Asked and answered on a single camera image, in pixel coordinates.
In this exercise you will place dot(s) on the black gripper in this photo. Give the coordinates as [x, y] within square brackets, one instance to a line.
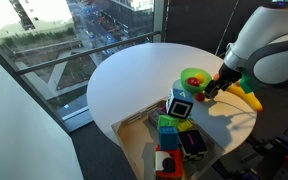
[230, 75]

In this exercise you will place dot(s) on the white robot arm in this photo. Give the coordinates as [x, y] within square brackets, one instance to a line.
[267, 30]

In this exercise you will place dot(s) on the orange fruit toy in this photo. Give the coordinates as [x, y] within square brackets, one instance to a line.
[216, 76]

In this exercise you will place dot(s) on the small yellow lemon toy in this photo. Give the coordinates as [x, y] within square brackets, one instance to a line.
[200, 77]

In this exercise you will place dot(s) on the green plastic bowl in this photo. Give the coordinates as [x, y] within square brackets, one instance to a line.
[197, 89]

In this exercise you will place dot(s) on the red apple toy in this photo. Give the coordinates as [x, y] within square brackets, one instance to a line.
[192, 81]

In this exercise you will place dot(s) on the yellow banana toy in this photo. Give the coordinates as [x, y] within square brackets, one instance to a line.
[250, 100]

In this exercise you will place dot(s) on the black white cube blue face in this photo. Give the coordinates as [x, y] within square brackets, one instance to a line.
[179, 104]

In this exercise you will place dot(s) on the yellow-green soft block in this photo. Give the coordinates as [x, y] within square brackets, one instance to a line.
[185, 126]

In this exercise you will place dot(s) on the green soft block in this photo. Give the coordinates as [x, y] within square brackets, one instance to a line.
[168, 121]

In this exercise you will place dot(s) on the black block pink mark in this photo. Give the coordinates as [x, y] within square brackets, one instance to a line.
[192, 144]

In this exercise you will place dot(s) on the grey soft block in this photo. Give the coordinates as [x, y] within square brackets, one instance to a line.
[155, 117]

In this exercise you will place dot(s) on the blue soft block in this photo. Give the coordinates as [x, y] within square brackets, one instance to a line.
[168, 138]

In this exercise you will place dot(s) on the grey window mullion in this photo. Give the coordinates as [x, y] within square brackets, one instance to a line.
[159, 20]

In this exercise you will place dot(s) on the red block white face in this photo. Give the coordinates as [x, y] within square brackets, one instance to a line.
[174, 168]

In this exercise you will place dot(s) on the wooden tray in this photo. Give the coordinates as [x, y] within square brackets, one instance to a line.
[134, 140]

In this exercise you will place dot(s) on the dark window railing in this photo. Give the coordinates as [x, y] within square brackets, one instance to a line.
[84, 53]

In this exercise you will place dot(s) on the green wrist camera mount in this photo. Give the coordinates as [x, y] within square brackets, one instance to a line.
[248, 83]

